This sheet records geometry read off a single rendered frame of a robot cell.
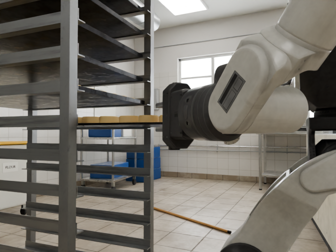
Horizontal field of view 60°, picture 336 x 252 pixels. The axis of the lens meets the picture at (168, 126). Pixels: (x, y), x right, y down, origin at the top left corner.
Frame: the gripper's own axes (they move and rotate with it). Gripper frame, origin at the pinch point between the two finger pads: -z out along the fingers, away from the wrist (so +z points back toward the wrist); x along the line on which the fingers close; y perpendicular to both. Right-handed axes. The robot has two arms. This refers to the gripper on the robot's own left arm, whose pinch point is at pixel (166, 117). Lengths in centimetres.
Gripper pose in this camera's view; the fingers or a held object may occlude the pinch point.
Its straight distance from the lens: 57.5
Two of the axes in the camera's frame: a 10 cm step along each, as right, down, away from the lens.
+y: -8.6, -0.2, -5.1
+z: 5.1, -0.2, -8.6
